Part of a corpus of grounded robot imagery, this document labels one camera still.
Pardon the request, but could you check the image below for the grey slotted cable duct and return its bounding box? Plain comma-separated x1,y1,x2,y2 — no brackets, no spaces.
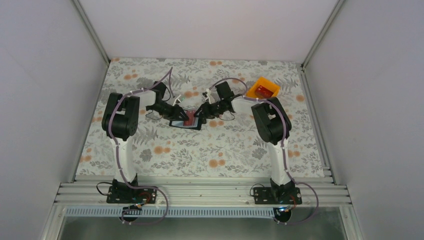
64,206,274,219

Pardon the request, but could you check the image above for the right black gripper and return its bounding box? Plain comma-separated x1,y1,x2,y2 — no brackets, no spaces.
193,99,225,120

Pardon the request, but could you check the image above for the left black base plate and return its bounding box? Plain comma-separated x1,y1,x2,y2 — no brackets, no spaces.
106,186,157,204

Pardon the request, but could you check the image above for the red VIP card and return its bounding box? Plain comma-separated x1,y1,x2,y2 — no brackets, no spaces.
260,90,274,99

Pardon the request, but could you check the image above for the orange plastic bin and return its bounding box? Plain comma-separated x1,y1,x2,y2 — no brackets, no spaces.
246,77,281,99

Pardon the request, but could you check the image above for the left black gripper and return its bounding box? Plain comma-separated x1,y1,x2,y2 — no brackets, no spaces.
147,101,189,121

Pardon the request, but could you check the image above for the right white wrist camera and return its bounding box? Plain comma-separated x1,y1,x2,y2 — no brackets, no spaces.
202,88,215,104

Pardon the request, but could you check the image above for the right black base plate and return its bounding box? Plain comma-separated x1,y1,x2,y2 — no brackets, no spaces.
251,186,303,205

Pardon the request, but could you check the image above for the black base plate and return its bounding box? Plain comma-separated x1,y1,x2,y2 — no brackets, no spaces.
251,186,303,205
106,186,157,204

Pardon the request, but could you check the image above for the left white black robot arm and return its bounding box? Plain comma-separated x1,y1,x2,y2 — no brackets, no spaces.
101,82,189,203

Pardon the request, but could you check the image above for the black card holder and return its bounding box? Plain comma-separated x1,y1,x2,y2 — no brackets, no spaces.
169,110,203,130

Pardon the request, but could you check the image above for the red credit card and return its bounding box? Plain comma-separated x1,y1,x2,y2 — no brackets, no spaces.
255,85,270,98
183,110,198,128

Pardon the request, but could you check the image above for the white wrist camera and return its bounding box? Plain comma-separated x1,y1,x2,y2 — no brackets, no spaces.
202,88,215,104
172,94,185,106

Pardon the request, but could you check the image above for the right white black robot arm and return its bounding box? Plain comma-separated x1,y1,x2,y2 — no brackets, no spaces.
194,80,295,204

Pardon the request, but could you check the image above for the aluminium rail frame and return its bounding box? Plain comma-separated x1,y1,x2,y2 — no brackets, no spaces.
54,175,352,207

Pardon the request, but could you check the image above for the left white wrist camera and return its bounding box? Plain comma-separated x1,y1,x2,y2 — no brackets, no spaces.
172,94,185,106

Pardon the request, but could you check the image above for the floral table mat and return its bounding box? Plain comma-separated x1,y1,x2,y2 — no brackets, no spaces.
76,57,325,178

